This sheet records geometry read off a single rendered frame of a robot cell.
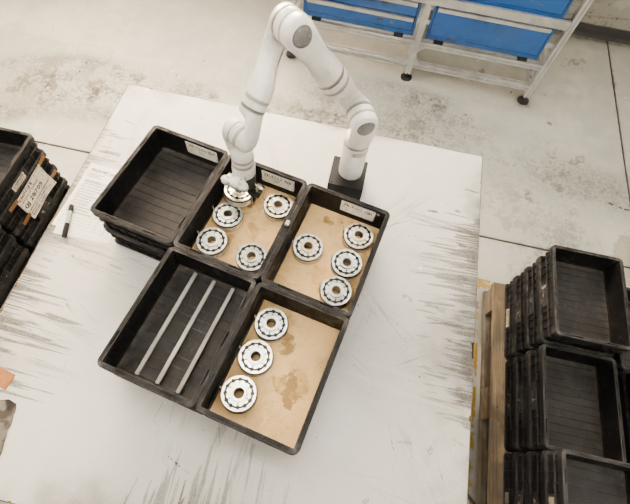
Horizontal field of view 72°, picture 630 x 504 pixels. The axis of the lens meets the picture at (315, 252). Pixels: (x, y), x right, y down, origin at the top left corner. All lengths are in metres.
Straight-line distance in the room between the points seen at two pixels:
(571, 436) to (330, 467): 1.04
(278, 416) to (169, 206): 0.80
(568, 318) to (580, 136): 1.70
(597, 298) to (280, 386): 1.44
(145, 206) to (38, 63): 2.17
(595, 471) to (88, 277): 1.92
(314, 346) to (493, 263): 1.52
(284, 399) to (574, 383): 1.28
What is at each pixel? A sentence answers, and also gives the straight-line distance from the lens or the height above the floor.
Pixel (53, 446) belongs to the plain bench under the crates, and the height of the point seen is 0.70.
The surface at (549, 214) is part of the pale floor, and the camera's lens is 2.98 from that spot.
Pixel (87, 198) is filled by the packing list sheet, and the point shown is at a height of 0.70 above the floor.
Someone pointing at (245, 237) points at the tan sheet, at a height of 0.83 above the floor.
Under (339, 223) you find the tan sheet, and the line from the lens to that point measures 1.54.
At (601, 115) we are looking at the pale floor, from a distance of 3.73.
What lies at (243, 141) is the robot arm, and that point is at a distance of 1.24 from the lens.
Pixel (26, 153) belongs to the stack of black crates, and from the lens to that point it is 2.34.
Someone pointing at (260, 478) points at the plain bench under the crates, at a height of 0.70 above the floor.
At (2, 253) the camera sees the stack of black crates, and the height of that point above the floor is 0.38.
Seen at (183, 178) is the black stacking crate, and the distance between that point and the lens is 1.67.
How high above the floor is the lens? 2.15
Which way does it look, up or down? 64 degrees down
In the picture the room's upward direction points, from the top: 8 degrees clockwise
